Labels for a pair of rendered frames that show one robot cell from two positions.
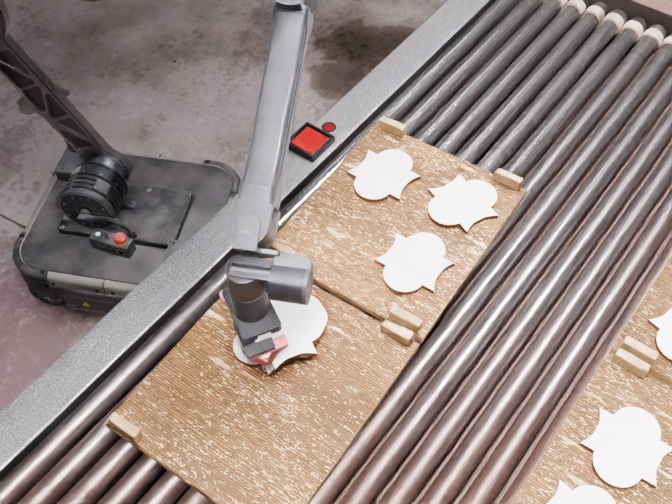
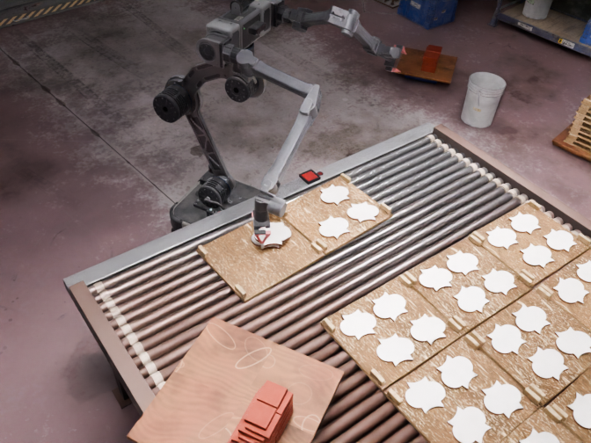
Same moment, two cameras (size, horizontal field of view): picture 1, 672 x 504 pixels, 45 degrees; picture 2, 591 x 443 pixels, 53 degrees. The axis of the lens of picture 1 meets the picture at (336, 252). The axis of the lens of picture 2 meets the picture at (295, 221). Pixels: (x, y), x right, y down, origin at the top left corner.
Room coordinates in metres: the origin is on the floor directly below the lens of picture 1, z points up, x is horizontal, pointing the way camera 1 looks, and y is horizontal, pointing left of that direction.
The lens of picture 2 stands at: (-1.02, -0.39, 2.73)
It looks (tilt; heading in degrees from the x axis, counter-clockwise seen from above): 43 degrees down; 13
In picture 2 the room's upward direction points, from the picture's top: 3 degrees clockwise
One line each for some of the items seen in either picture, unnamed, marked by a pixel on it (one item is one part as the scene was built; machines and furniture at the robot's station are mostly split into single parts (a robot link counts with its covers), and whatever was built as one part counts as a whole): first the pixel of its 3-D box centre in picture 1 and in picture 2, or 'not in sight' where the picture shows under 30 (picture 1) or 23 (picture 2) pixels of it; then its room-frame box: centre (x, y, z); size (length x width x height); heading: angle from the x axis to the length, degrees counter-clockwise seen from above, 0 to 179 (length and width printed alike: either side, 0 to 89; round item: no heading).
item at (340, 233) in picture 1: (397, 221); (333, 213); (0.98, -0.12, 0.93); 0.41 x 0.35 x 0.02; 144
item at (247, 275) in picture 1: (249, 278); (262, 203); (0.69, 0.13, 1.16); 0.07 x 0.06 x 0.07; 78
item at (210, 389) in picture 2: not in sight; (241, 403); (-0.10, -0.04, 1.03); 0.50 x 0.50 x 0.02; 80
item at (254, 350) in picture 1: (262, 342); (261, 233); (0.66, 0.12, 1.03); 0.07 x 0.07 x 0.09; 23
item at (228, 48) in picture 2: not in sight; (232, 54); (1.30, 0.46, 1.45); 0.09 x 0.08 x 0.12; 168
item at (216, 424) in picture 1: (267, 384); (259, 253); (0.63, 0.12, 0.93); 0.41 x 0.35 x 0.02; 144
